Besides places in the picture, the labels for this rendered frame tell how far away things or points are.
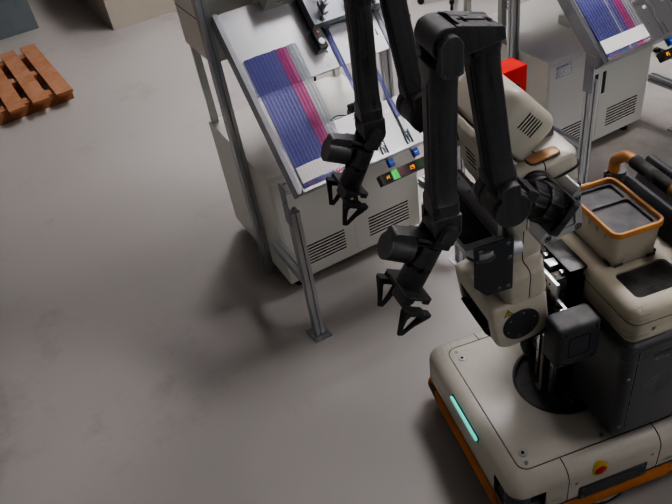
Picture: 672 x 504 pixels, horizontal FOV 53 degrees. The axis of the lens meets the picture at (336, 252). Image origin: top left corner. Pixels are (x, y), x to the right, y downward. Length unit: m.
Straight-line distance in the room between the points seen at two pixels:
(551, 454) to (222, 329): 1.51
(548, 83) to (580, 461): 1.89
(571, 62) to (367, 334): 1.62
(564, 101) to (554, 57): 0.25
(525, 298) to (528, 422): 0.53
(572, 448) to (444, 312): 0.96
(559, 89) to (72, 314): 2.54
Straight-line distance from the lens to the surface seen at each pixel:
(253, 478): 2.51
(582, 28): 3.18
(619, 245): 1.86
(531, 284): 1.77
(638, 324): 1.83
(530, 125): 1.49
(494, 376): 2.31
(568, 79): 3.52
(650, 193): 2.04
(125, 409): 2.88
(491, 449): 2.15
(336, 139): 1.66
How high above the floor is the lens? 2.05
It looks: 39 degrees down
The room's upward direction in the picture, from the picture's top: 10 degrees counter-clockwise
